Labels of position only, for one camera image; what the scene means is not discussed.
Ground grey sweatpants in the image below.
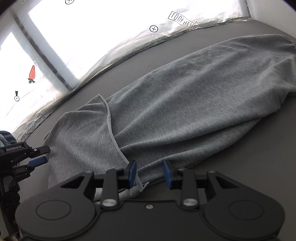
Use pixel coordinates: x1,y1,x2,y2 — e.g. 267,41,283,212
44,34,295,200

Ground blue denim jeans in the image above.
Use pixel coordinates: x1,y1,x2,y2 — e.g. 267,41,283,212
0,131,17,148

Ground clear plastic storage bag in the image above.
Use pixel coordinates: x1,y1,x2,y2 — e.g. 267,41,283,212
1,1,250,140

